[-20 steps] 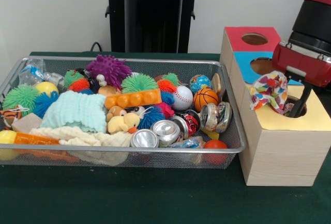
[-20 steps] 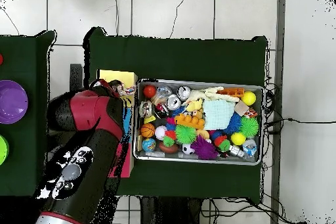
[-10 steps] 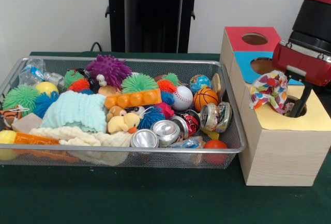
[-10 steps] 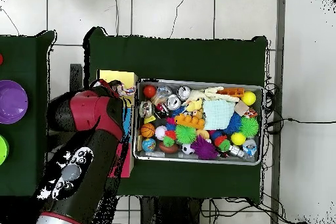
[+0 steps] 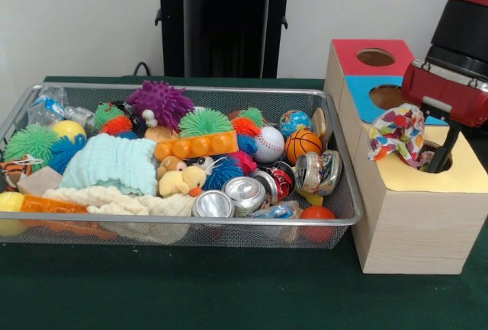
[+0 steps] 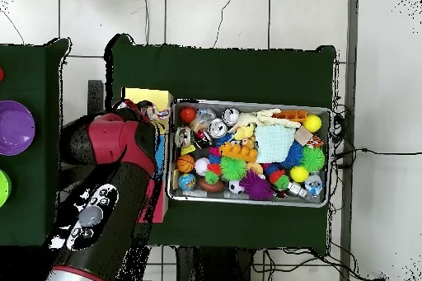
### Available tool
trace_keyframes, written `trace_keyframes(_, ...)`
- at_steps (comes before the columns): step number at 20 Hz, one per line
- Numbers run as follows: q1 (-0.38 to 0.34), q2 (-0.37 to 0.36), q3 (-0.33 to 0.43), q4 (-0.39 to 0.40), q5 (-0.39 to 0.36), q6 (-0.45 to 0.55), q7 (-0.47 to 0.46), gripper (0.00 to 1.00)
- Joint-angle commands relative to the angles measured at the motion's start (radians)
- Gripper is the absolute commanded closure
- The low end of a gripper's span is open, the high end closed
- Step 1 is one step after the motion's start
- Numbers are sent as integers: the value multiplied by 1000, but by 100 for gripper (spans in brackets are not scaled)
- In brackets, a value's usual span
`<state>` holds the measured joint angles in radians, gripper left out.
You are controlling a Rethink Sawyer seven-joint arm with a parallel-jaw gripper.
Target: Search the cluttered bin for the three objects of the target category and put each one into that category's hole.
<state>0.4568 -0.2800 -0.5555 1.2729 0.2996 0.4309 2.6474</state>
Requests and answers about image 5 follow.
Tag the dark green table cloth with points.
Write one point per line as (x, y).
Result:
(190, 292)

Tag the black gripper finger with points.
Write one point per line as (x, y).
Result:
(444, 149)
(424, 111)

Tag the mint green cloth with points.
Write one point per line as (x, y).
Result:
(110, 166)

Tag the purple spiky toy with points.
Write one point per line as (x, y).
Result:
(160, 101)

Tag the yellow plush duck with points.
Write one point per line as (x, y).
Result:
(183, 182)

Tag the small baseball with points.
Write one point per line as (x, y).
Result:
(268, 143)

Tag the red-orange ball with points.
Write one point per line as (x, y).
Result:
(317, 215)

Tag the blue spiky ball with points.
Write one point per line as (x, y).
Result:
(66, 152)

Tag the multicolour dotted wrapper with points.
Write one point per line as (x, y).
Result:
(400, 132)

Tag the wooden box with three holes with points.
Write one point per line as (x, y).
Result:
(419, 231)

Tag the silver drink can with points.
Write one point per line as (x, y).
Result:
(318, 172)

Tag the small basketball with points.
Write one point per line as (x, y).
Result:
(303, 146)

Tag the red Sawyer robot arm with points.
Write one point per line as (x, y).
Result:
(465, 29)

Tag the bright green spiky ball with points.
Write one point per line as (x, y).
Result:
(206, 122)

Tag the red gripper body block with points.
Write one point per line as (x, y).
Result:
(453, 93)

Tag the orange toy building brick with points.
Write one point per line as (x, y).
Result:
(196, 147)

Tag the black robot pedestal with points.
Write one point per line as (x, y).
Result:
(213, 21)

